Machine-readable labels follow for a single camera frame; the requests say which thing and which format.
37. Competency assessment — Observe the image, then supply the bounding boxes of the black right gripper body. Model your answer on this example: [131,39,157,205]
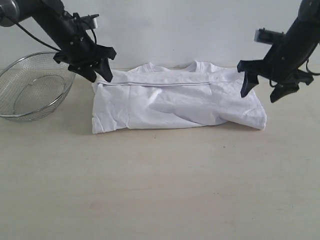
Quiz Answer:
[259,37,314,85]

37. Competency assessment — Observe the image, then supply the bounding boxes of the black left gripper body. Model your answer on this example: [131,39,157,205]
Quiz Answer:
[53,17,103,73]

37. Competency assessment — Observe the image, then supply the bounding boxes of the white t-shirt red print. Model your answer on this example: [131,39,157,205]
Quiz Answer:
[92,61,267,134]

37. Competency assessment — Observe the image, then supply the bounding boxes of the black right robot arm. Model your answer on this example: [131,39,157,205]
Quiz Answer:
[237,0,320,103]

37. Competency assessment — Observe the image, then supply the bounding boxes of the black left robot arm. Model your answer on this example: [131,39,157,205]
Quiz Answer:
[0,0,117,83]

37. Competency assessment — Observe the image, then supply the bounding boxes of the metal mesh basket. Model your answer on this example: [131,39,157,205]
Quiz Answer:
[0,51,76,122]

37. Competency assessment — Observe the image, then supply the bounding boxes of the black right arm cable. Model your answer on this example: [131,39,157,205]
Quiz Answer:
[304,42,320,76]

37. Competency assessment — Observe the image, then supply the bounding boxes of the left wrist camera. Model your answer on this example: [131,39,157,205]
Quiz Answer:
[72,12,100,30]

